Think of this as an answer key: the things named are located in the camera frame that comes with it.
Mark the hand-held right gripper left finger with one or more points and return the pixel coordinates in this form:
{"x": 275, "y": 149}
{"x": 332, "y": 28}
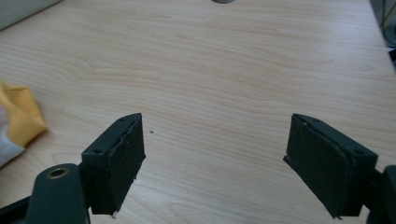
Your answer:
{"x": 112, "y": 161}

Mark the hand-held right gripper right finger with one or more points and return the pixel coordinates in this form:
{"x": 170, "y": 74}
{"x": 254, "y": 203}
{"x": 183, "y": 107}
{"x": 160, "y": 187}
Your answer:
{"x": 330, "y": 168}

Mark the yellow and white cloth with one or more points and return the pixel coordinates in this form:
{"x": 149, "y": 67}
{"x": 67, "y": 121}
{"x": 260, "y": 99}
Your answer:
{"x": 18, "y": 121}

